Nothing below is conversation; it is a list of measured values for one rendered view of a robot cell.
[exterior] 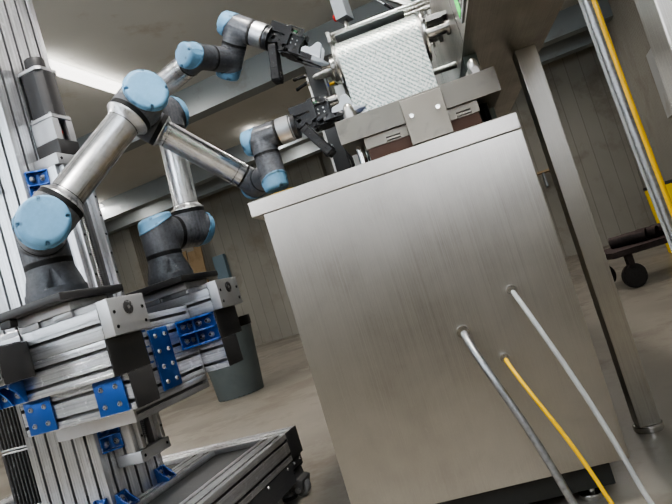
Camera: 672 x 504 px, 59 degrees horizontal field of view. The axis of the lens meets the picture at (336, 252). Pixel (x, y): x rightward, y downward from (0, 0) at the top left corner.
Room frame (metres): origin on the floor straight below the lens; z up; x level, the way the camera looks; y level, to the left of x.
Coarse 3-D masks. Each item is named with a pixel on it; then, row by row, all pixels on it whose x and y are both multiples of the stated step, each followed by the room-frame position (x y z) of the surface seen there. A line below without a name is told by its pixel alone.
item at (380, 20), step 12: (420, 0) 1.88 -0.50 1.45; (384, 12) 1.90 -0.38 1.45; (396, 12) 1.89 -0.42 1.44; (408, 12) 1.93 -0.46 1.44; (420, 12) 1.96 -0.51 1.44; (360, 24) 1.92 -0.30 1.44; (372, 24) 1.92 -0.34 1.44; (384, 24) 1.95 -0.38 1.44; (336, 36) 1.93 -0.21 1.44; (348, 36) 1.96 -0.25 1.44
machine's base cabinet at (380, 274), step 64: (384, 192) 1.38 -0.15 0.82; (448, 192) 1.35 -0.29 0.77; (512, 192) 1.33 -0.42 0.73; (320, 256) 1.41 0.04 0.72; (384, 256) 1.38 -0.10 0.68; (448, 256) 1.36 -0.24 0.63; (512, 256) 1.34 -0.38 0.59; (320, 320) 1.41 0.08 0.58; (384, 320) 1.39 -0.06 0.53; (448, 320) 1.37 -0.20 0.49; (512, 320) 1.34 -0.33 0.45; (576, 320) 1.32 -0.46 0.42; (320, 384) 1.42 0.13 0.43; (384, 384) 1.40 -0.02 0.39; (448, 384) 1.37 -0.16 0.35; (512, 384) 1.35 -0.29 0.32; (384, 448) 1.40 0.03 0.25; (448, 448) 1.38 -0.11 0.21; (512, 448) 1.36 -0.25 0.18
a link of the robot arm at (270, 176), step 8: (264, 152) 1.64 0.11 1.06; (272, 152) 1.65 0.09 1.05; (256, 160) 1.66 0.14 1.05; (264, 160) 1.64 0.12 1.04; (272, 160) 1.65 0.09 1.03; (280, 160) 1.66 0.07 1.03; (256, 168) 1.70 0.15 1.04; (264, 168) 1.65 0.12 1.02; (272, 168) 1.64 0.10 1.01; (280, 168) 1.65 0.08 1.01; (256, 176) 1.69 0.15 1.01; (264, 176) 1.65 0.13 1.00; (272, 176) 1.64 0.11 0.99; (280, 176) 1.65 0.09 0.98; (256, 184) 1.71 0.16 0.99; (264, 184) 1.66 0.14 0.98; (272, 184) 1.65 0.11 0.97; (280, 184) 1.65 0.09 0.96; (288, 184) 1.68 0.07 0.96; (272, 192) 1.69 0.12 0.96
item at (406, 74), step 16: (416, 48) 1.60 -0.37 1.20; (384, 64) 1.61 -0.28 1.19; (400, 64) 1.61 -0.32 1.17; (416, 64) 1.60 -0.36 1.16; (352, 80) 1.63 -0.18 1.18; (368, 80) 1.62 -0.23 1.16; (384, 80) 1.62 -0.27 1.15; (400, 80) 1.61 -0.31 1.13; (416, 80) 1.60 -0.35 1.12; (432, 80) 1.60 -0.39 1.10; (352, 96) 1.63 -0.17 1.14; (368, 96) 1.62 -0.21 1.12; (384, 96) 1.62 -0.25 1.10; (400, 96) 1.61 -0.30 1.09
